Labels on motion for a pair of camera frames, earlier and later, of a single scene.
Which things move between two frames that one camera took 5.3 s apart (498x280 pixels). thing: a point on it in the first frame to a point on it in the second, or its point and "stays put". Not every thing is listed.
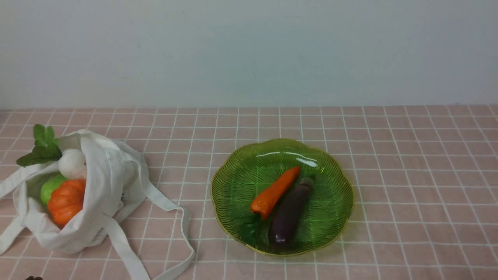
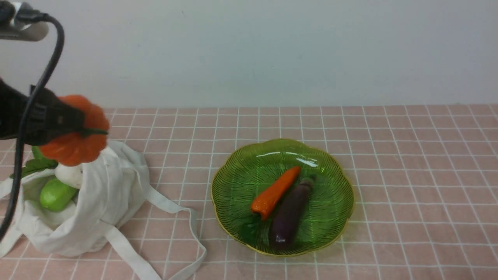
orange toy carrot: [261, 203] stays put
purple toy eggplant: [287, 220] stays put
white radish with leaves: [72, 162] to [72, 174]
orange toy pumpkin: [66, 200] to [76, 149]
